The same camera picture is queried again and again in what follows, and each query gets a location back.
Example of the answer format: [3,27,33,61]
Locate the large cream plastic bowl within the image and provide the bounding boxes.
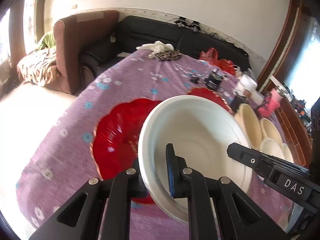
[234,103,263,150]

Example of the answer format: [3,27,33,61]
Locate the white foam bowl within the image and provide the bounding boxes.
[138,95,252,223]

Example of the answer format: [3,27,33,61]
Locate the red gold-rimmed scalloped plate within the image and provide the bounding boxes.
[187,87,233,115]

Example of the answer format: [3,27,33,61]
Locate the small cream plastic bowl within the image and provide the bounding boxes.
[259,138,294,163]

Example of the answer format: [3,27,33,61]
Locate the wooden side cabinet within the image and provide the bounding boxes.
[260,74,316,168]

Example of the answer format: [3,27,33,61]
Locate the pink box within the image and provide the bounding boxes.
[258,88,283,118]

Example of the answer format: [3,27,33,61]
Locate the purple floral tablecloth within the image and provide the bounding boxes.
[16,50,292,239]

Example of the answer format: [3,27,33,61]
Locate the white plastic jar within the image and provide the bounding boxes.
[233,74,257,98]

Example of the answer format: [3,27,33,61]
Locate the black motor with fan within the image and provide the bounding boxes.
[204,69,223,91]

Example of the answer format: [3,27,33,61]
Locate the small black adapter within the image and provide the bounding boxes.
[190,76,200,84]

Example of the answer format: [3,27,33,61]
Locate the red plastic bag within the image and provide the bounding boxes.
[199,48,236,76]

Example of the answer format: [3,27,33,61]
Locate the leopard print cloth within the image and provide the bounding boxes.
[154,50,182,61]

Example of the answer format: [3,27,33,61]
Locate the black leather sofa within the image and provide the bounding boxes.
[79,16,250,85]

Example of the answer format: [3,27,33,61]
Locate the patterned brown blanket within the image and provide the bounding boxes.
[17,46,61,87]

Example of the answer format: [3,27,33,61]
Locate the white gloves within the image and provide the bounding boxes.
[136,41,174,55]

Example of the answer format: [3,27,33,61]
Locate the green cushion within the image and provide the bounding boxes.
[37,30,56,50]

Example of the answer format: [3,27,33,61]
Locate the maroon armchair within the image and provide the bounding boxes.
[48,10,119,95]

